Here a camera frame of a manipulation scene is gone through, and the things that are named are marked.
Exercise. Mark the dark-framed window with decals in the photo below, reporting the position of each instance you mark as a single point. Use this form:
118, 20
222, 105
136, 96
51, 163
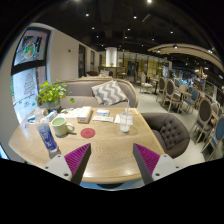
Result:
28, 83

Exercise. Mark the small white blue box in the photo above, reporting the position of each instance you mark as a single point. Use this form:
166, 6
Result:
102, 112

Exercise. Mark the pale green mug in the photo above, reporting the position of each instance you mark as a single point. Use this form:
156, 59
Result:
60, 126

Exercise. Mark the group of ceiling spotlights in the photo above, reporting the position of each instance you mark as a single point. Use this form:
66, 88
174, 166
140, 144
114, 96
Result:
128, 29

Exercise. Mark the grey white chevron pillow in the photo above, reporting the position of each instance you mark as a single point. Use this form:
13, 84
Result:
109, 93

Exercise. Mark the clear bottle with blue label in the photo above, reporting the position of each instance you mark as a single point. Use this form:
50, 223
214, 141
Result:
46, 133

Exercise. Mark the flat round red coaster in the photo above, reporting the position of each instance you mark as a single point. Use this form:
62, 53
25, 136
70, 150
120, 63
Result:
88, 133

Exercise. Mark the dark grey tufted armchair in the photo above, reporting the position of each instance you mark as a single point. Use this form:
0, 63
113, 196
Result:
170, 133

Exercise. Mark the clear plastic cup with straw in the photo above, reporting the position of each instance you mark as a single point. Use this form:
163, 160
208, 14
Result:
126, 123

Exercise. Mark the blue white small pack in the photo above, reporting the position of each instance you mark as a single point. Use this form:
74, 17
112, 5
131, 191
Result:
31, 118

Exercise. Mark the yellow square card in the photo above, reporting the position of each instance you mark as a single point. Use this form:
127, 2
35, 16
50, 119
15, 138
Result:
133, 111

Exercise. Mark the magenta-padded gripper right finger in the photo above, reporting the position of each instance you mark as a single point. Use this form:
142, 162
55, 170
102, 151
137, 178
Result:
160, 166

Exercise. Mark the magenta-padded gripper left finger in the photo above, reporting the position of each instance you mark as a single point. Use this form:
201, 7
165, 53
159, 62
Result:
65, 166

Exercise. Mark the green potted plant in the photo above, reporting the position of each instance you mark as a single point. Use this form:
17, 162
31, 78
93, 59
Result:
51, 93

